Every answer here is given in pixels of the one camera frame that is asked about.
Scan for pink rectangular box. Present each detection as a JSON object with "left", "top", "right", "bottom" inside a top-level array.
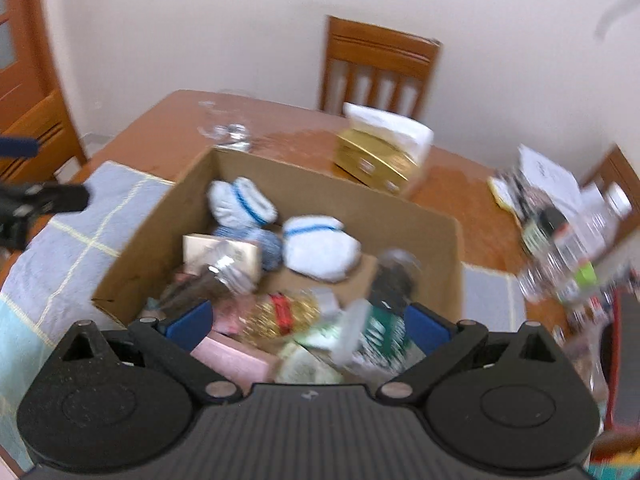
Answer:
[{"left": 191, "top": 333, "right": 281, "bottom": 393}]

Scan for clear jar dark contents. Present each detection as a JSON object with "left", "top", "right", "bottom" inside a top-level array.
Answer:
[{"left": 368, "top": 247, "right": 422, "bottom": 316}]

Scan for cream patterned box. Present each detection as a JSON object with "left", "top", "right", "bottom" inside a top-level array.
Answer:
[{"left": 182, "top": 234, "right": 262, "bottom": 283}]

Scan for jar with gold ornaments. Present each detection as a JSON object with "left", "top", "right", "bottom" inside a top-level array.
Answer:
[{"left": 240, "top": 290, "right": 321, "bottom": 346}]

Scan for white blue-striped sock ball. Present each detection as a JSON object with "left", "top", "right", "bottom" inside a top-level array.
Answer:
[{"left": 282, "top": 214, "right": 361, "bottom": 283}]

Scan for clear plastic jar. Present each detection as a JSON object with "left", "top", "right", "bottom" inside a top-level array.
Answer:
[{"left": 158, "top": 255, "right": 255, "bottom": 318}]

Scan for green white tissue pack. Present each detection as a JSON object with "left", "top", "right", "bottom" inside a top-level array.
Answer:
[{"left": 274, "top": 341, "right": 343, "bottom": 385}]

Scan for blue grey sock roll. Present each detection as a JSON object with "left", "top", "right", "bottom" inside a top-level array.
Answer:
[{"left": 213, "top": 226, "right": 283, "bottom": 272}]

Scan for wooden chair left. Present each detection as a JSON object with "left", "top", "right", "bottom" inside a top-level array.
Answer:
[{"left": 1, "top": 90, "right": 88, "bottom": 183}]

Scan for brown cardboard box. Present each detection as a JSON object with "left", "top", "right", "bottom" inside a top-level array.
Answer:
[{"left": 90, "top": 145, "right": 466, "bottom": 331}]

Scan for clear water bottle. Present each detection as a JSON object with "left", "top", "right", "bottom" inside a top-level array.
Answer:
[{"left": 518, "top": 182, "right": 632, "bottom": 304}]

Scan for dark lidded small jar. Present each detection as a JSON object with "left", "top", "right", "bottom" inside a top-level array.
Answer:
[{"left": 522, "top": 205, "right": 567, "bottom": 257}]

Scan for large clear storage jar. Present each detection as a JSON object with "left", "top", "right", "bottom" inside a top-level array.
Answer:
[{"left": 552, "top": 307, "right": 611, "bottom": 432}]

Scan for green cap small bottle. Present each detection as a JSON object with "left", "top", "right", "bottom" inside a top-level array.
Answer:
[{"left": 555, "top": 262, "right": 598, "bottom": 304}]

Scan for red brown jar lid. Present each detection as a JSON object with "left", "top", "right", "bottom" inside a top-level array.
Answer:
[{"left": 605, "top": 288, "right": 639, "bottom": 432}]

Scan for stack of white papers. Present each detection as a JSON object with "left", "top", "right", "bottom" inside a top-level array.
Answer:
[{"left": 487, "top": 144, "right": 604, "bottom": 226}]

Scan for gold tissue box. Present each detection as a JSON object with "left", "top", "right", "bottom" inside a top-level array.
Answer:
[{"left": 333, "top": 103, "right": 434, "bottom": 198}]

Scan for clear glass cup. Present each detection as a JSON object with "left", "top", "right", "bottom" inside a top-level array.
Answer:
[{"left": 196, "top": 92, "right": 252, "bottom": 152}]

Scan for wooden chair at back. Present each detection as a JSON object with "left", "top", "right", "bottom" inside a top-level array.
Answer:
[{"left": 318, "top": 15, "right": 442, "bottom": 119}]

